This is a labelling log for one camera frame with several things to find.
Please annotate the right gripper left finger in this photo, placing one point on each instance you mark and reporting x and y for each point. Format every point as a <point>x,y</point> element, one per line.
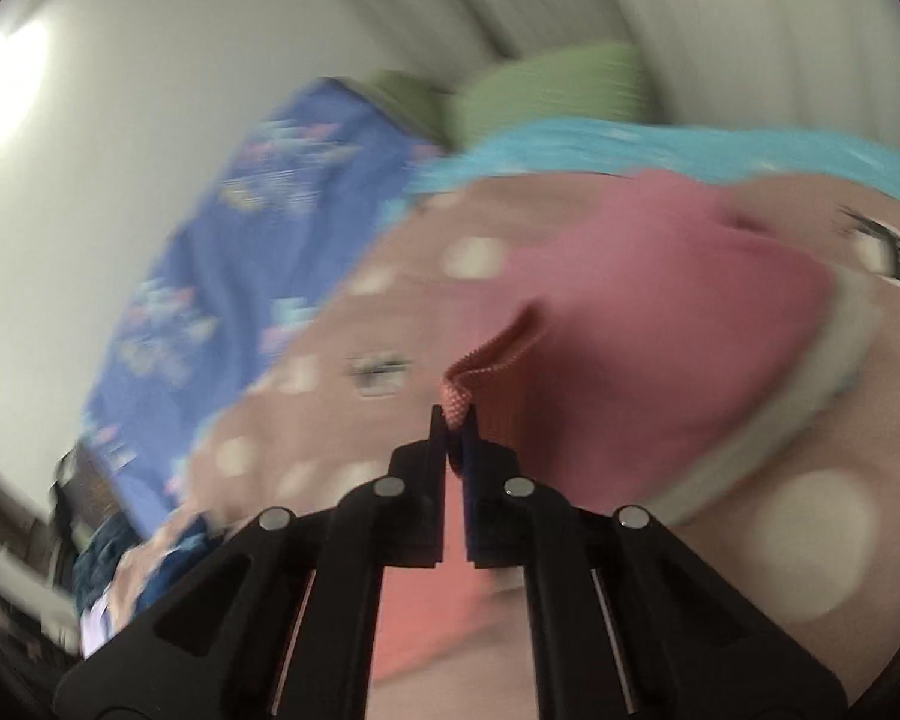
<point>280,621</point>

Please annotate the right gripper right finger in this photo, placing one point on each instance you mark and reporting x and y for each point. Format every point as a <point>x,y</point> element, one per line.
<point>626,620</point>

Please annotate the stack of folded clothes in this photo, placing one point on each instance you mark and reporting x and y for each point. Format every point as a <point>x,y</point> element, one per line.
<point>830,366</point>

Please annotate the white lilac cloth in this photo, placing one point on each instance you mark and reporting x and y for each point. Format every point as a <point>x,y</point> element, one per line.
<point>95,626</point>

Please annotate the dark teal fleece garment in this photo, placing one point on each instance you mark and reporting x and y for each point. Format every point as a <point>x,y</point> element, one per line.
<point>180,544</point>

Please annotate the brown polka dot blanket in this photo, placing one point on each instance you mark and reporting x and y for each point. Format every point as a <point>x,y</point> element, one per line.
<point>813,538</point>

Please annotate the pink folded garment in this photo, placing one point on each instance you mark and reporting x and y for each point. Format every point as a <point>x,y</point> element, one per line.
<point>636,339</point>

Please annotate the blue tree print pillow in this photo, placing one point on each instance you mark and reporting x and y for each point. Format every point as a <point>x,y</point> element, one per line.
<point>308,191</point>

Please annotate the green pillow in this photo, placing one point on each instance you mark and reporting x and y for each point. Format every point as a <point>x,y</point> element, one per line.
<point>605,81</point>

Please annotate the grey curtain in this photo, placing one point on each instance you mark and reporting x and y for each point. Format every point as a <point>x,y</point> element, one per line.
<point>819,64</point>

